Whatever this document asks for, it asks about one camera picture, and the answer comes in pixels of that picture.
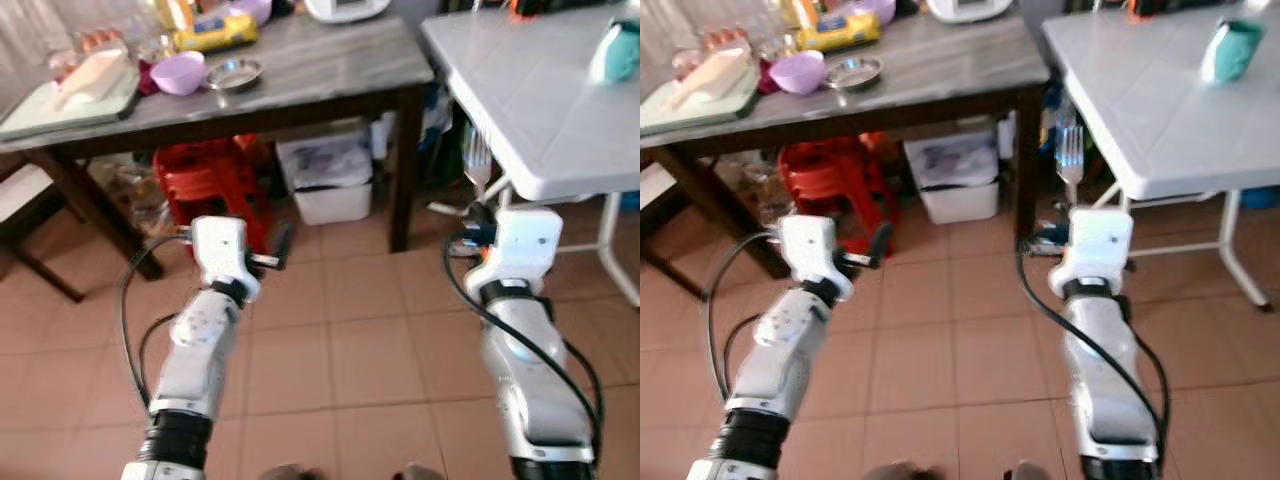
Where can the silver metal fork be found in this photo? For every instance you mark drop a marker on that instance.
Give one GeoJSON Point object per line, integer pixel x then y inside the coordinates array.
{"type": "Point", "coordinates": [478, 160]}
{"type": "Point", "coordinates": [1071, 160]}

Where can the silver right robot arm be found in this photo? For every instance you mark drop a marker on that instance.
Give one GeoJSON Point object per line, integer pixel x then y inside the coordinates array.
{"type": "Point", "coordinates": [530, 380]}
{"type": "Point", "coordinates": [1105, 380]}

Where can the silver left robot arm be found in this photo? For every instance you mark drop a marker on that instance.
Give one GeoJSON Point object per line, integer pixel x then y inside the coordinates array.
{"type": "Point", "coordinates": [782, 350]}
{"type": "Point", "coordinates": [196, 350]}

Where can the white plastic storage bin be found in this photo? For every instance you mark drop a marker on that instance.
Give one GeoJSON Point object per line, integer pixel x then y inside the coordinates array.
{"type": "Point", "coordinates": [958, 185]}
{"type": "Point", "coordinates": [330, 185]}

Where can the red plastic stool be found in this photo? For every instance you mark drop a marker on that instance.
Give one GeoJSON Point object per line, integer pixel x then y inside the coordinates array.
{"type": "Point", "coordinates": [210, 180]}
{"type": "Point", "coordinates": [835, 180]}

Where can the clear plastic bottle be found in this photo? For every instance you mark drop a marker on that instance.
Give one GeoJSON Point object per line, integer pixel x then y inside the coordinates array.
{"type": "Point", "coordinates": [1062, 115]}

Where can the white folding table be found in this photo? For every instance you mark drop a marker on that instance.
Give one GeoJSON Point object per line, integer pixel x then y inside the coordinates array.
{"type": "Point", "coordinates": [530, 100]}
{"type": "Point", "coordinates": [1150, 100]}

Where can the dark wooden grey-topped table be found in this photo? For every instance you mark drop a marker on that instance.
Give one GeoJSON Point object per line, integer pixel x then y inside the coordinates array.
{"type": "Point", "coordinates": [320, 75]}
{"type": "Point", "coordinates": [950, 70]}

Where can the small metal dish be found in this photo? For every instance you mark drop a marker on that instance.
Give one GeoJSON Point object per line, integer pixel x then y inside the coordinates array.
{"type": "Point", "coordinates": [856, 71]}
{"type": "Point", "coordinates": [235, 74]}

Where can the dark wooden chair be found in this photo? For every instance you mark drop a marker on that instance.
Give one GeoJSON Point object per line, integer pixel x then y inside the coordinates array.
{"type": "Point", "coordinates": [25, 215]}
{"type": "Point", "coordinates": [655, 205]}

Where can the purple plastic bowl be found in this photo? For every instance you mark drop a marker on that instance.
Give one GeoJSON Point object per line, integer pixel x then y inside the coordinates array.
{"type": "Point", "coordinates": [180, 75]}
{"type": "Point", "coordinates": [800, 73]}
{"type": "Point", "coordinates": [252, 10]}
{"type": "Point", "coordinates": [874, 10]}

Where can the teal cup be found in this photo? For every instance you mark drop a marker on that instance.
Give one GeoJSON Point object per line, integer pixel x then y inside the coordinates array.
{"type": "Point", "coordinates": [622, 52]}
{"type": "Point", "coordinates": [1232, 52]}

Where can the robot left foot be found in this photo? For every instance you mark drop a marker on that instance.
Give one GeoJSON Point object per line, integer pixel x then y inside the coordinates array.
{"type": "Point", "coordinates": [282, 473]}
{"type": "Point", "coordinates": [888, 472]}

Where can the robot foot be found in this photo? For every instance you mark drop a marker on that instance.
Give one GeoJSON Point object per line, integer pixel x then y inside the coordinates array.
{"type": "Point", "coordinates": [1025, 471]}
{"type": "Point", "coordinates": [282, 473]}
{"type": "Point", "coordinates": [888, 472]}
{"type": "Point", "coordinates": [418, 472]}

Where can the yellow food package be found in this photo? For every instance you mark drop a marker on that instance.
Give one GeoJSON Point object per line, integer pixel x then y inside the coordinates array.
{"type": "Point", "coordinates": [840, 32]}
{"type": "Point", "coordinates": [215, 32]}

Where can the pale green cutting board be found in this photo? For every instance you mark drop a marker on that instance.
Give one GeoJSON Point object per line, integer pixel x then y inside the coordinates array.
{"type": "Point", "coordinates": [700, 112]}
{"type": "Point", "coordinates": [60, 115]}

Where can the white kitchen appliance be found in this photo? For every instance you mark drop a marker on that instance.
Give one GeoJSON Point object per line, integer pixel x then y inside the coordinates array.
{"type": "Point", "coordinates": [347, 9]}
{"type": "Point", "coordinates": [968, 9]}

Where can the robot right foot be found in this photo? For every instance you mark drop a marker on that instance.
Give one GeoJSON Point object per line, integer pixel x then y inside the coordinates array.
{"type": "Point", "coordinates": [1025, 471]}
{"type": "Point", "coordinates": [418, 472]}

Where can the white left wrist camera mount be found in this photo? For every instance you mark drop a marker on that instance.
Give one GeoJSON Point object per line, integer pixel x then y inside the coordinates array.
{"type": "Point", "coordinates": [222, 250]}
{"type": "Point", "coordinates": [812, 250]}

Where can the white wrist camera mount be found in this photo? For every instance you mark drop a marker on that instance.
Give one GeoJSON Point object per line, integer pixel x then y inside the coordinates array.
{"type": "Point", "coordinates": [222, 250]}
{"type": "Point", "coordinates": [528, 245]}
{"type": "Point", "coordinates": [1100, 245]}
{"type": "Point", "coordinates": [812, 250]}

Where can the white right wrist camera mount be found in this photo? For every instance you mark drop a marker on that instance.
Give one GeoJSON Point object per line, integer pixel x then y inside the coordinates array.
{"type": "Point", "coordinates": [1100, 245]}
{"type": "Point", "coordinates": [528, 245]}

